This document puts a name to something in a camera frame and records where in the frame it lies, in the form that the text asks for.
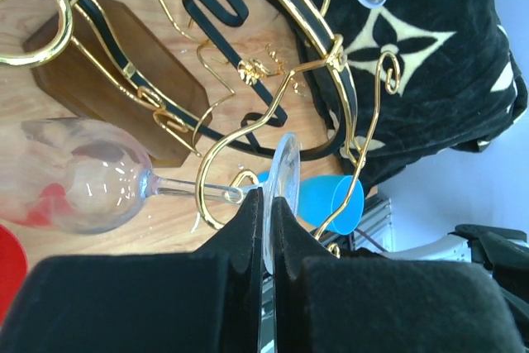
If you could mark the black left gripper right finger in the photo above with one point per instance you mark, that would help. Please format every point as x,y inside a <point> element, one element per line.
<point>369,303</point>

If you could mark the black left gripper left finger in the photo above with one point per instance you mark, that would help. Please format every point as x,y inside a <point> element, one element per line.
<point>207,300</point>

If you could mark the blue plastic wine glass front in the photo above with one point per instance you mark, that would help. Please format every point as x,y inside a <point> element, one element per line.
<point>316,198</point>

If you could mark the clear wine glass front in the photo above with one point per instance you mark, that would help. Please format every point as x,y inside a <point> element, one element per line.
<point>85,176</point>

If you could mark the red plastic wine glass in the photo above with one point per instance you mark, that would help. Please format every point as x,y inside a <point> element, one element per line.
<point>10,266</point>

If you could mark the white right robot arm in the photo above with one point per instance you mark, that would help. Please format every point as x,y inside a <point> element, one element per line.
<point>490,247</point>

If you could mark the black floral plush pillow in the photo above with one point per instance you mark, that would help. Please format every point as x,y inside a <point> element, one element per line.
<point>429,75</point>

